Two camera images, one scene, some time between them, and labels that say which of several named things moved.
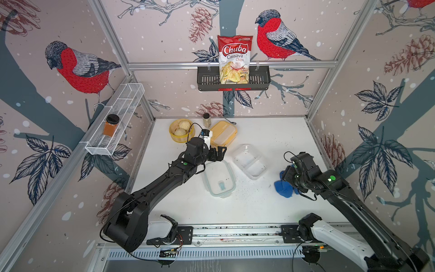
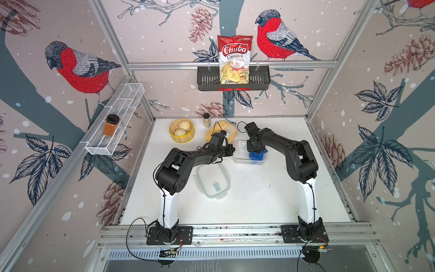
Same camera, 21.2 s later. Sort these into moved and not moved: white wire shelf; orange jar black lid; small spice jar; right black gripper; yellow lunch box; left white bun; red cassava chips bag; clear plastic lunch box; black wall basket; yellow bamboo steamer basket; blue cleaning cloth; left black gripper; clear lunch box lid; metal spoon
Moved: blue cleaning cloth; left black gripper; clear lunch box lid; right black gripper; clear plastic lunch box
Not moved: black wall basket; left white bun; metal spoon; yellow lunch box; yellow bamboo steamer basket; orange jar black lid; white wire shelf; red cassava chips bag; small spice jar
